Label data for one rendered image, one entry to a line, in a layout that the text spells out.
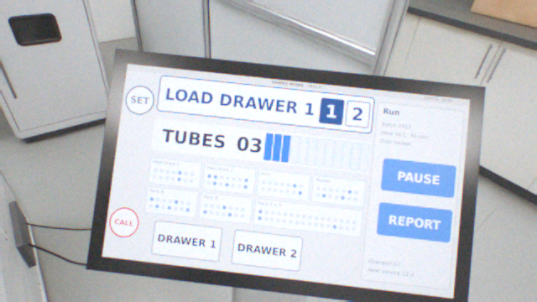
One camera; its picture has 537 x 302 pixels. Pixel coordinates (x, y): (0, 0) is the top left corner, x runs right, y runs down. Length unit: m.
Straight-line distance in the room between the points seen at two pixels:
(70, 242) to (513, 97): 2.48
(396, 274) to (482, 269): 1.54
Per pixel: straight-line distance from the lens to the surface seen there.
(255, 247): 0.46
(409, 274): 0.51
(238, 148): 0.45
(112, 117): 0.51
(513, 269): 2.13
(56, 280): 1.79
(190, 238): 0.48
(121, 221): 0.50
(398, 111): 0.49
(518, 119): 2.37
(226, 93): 0.47
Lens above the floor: 1.38
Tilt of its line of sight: 37 degrees down
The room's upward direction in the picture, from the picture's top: 5 degrees clockwise
